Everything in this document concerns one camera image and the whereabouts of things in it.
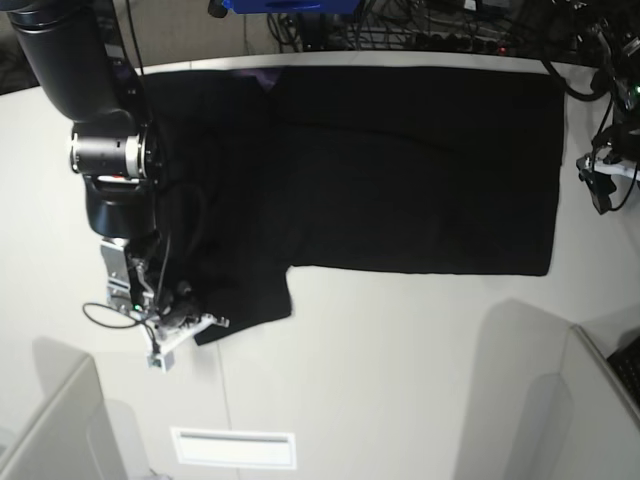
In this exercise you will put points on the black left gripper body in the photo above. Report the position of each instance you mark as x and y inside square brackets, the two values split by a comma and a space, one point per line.
[614, 150]

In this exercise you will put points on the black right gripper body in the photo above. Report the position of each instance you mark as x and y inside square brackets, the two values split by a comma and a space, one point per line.
[137, 288]

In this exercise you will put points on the black T-shirt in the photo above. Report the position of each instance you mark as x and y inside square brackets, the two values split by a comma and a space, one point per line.
[402, 170]

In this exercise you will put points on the black keyboard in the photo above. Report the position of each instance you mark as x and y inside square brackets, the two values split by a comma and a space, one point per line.
[625, 364]

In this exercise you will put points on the black power strip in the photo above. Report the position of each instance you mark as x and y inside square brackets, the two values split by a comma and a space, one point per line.
[457, 44]

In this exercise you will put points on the blue box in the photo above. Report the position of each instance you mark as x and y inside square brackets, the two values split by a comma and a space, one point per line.
[291, 6]

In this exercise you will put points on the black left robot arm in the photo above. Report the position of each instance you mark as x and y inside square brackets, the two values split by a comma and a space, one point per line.
[606, 33]

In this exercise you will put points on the grey partition panel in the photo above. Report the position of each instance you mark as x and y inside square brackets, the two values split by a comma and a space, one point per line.
[70, 435]
[578, 422]

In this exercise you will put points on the grey left partition panel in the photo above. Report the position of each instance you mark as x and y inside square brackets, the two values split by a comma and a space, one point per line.
[70, 435]

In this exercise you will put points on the grey right partition panel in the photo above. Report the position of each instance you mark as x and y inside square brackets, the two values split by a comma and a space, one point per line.
[578, 422]

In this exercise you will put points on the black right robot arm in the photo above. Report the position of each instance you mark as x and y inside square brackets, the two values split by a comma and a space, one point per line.
[76, 52]

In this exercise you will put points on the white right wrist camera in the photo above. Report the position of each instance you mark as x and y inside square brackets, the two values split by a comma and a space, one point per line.
[161, 361]

